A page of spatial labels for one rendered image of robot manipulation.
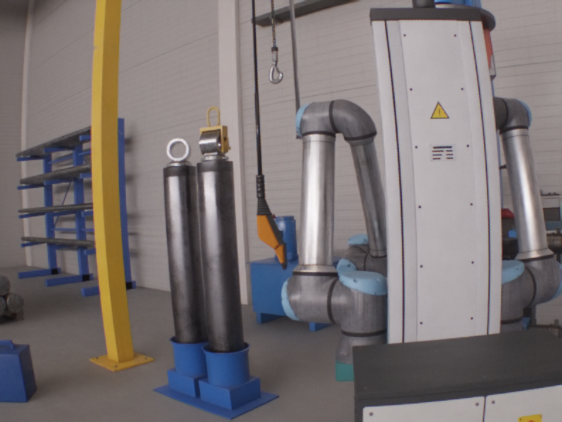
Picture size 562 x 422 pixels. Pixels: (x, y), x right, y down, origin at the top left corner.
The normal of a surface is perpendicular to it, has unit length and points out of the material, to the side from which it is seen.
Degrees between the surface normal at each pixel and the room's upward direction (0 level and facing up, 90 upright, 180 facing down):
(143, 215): 90
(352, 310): 90
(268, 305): 90
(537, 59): 90
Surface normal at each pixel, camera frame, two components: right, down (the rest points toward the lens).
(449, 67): -0.11, 0.02
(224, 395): -0.62, 0.04
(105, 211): 0.78, -0.03
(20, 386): 0.18, 0.00
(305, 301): -0.51, -0.13
